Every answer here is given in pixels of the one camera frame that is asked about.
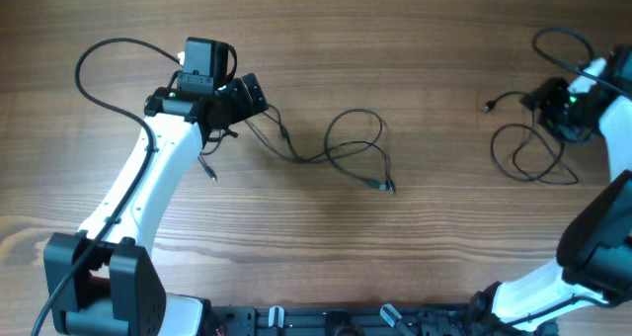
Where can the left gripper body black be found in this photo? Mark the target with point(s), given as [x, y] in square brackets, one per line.
[252, 95]

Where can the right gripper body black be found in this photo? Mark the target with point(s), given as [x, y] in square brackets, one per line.
[534, 99]

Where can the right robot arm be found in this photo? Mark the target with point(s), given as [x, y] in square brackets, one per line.
[592, 264]

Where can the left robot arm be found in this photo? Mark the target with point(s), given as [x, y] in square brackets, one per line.
[101, 279]

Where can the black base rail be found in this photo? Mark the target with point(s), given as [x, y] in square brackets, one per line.
[387, 320]

